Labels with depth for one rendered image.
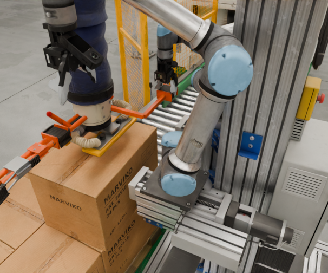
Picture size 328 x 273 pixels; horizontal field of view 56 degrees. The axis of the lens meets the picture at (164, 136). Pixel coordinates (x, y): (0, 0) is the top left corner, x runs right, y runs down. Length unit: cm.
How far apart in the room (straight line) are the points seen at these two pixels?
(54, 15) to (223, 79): 44
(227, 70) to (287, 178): 55
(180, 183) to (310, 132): 60
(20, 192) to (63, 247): 54
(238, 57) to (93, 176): 93
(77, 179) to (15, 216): 61
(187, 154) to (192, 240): 38
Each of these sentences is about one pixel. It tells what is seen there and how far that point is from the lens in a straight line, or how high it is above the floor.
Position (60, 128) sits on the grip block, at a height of 120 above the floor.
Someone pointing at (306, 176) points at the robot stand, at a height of 119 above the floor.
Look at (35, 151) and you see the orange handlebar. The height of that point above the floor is 119.
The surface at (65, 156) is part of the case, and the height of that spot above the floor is 94.
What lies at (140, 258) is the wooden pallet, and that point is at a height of 2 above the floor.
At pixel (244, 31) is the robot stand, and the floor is 164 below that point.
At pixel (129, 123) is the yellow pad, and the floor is 107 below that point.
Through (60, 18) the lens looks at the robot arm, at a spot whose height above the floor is 174.
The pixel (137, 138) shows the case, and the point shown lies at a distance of 170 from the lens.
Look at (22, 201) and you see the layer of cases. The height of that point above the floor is 54.
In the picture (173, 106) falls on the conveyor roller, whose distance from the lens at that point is 279.
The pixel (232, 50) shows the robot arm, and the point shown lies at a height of 166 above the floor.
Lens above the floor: 195
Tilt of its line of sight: 36 degrees down
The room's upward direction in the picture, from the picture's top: straight up
